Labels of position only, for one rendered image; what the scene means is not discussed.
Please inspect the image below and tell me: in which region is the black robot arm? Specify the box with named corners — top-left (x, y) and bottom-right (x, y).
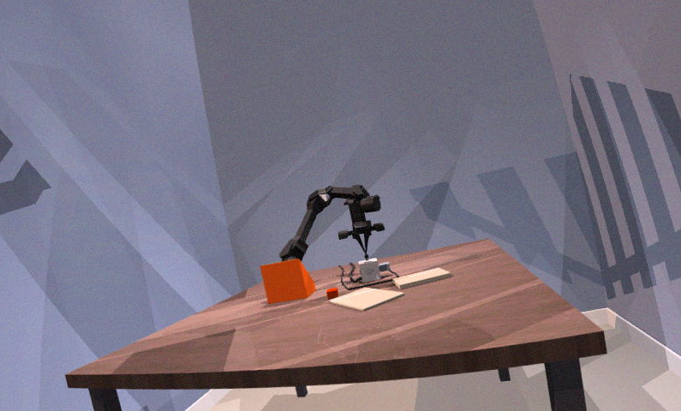
top-left (279, 184), bottom-right (381, 262)

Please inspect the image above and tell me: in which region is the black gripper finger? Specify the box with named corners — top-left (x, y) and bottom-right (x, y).
top-left (353, 235), bottom-right (365, 252)
top-left (364, 233), bottom-right (372, 251)

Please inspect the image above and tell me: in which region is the black cable with grey plug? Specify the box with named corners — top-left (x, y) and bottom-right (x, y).
top-left (341, 263), bottom-right (399, 289)

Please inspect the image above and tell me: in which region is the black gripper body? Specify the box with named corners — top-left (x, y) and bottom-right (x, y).
top-left (338, 212), bottom-right (385, 240)

